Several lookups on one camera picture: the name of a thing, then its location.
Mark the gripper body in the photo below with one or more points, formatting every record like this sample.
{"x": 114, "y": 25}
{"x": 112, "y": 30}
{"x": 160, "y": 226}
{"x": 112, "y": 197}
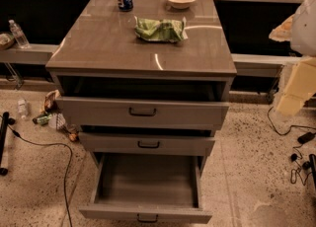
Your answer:
{"x": 304, "y": 29}

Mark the grey bottom drawer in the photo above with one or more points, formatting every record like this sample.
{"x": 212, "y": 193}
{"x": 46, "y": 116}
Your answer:
{"x": 147, "y": 189}

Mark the grey drawer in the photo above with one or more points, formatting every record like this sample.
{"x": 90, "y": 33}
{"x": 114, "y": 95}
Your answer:
{"x": 146, "y": 144}
{"x": 147, "y": 189}
{"x": 143, "y": 113}

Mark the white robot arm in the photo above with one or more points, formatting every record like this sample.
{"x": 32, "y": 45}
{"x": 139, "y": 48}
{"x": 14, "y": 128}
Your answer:
{"x": 307, "y": 10}

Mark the grey drawer cabinet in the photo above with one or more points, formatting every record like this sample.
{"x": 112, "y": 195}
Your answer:
{"x": 101, "y": 57}

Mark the grey middle drawer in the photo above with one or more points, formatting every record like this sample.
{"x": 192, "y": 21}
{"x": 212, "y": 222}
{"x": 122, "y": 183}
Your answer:
{"x": 146, "y": 144}

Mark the grey top drawer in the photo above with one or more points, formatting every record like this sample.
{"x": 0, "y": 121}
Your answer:
{"x": 143, "y": 113}

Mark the black stand right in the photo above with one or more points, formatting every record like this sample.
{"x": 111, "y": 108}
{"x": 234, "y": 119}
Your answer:
{"x": 305, "y": 171}

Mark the black stand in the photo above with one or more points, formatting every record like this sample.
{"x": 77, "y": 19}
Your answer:
{"x": 305, "y": 171}
{"x": 5, "y": 127}

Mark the green chip bag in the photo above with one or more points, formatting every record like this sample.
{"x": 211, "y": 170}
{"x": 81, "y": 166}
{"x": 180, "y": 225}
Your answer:
{"x": 160, "y": 30}

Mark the small orange item on floor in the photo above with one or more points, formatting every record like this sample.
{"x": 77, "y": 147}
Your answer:
{"x": 73, "y": 137}

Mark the white mesh item on floor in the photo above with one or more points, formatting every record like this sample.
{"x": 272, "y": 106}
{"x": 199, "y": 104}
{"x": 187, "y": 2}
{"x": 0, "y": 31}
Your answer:
{"x": 57, "y": 121}

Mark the crumpled snack bag on floor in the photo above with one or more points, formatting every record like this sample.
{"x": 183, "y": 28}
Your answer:
{"x": 49, "y": 103}

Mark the green can on floor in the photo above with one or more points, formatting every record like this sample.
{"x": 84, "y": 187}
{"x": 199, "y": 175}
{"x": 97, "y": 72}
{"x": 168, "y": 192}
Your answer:
{"x": 42, "y": 119}

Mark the water bottle on floor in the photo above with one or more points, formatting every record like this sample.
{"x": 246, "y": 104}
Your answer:
{"x": 23, "y": 108}

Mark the clear water bottle on ledge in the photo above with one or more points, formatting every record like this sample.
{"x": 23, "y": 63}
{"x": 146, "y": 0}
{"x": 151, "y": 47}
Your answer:
{"x": 18, "y": 34}

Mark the black stand left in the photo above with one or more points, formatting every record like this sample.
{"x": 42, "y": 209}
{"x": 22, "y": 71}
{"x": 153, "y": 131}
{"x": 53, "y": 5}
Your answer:
{"x": 5, "y": 127}

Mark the small bowl on ledge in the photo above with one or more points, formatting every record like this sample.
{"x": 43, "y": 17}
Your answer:
{"x": 6, "y": 41}

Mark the metal ledge bracket right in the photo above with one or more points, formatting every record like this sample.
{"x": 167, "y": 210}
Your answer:
{"x": 274, "y": 87}

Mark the metal ledge bracket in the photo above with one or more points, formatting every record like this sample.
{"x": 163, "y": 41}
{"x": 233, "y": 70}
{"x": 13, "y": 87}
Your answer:
{"x": 274, "y": 87}
{"x": 15, "y": 75}

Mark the black power adapter with cable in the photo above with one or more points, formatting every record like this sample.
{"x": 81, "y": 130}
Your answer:
{"x": 306, "y": 137}

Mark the metal ledge bracket left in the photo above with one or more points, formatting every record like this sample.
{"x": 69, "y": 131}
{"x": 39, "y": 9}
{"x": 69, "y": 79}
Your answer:
{"x": 15, "y": 75}

